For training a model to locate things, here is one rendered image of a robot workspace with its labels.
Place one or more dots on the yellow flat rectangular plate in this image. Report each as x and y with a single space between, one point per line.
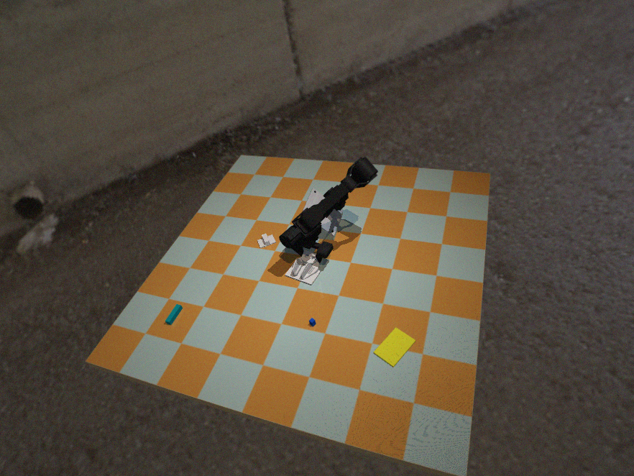
395 345

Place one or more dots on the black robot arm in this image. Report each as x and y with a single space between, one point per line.
309 220

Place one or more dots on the teal rectangular bar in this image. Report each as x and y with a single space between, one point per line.
173 314

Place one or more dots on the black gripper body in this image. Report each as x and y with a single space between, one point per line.
323 250

